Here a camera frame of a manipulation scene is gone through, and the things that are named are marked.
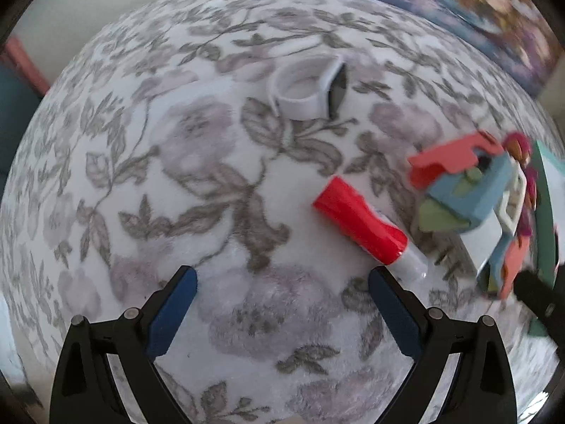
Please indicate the floral painting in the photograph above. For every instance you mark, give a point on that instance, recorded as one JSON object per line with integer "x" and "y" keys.
{"x": 463, "y": 4}

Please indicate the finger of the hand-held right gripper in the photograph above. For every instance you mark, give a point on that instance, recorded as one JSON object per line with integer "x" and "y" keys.
{"x": 538, "y": 298}

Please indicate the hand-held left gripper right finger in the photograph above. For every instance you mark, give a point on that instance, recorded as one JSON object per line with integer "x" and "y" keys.
{"x": 397, "y": 313}

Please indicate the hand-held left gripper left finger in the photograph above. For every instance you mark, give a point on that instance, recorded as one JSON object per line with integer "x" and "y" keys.
{"x": 172, "y": 313}

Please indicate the pink helmet dog figurine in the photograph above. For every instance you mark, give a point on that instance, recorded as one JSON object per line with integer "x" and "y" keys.
{"x": 518, "y": 143}

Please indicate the dark teal cloth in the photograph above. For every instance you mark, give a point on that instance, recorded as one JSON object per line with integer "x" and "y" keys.
{"x": 13, "y": 115}

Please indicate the grey floral blanket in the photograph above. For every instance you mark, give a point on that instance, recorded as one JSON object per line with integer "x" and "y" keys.
{"x": 176, "y": 163}

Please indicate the pink board edge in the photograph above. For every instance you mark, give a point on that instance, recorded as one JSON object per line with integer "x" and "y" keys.
{"x": 26, "y": 66}

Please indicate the red glue bottle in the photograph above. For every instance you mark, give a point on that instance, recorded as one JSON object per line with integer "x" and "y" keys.
{"x": 357, "y": 216}

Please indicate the white band smartwatch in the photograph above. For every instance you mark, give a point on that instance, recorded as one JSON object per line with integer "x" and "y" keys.
{"x": 300, "y": 102}

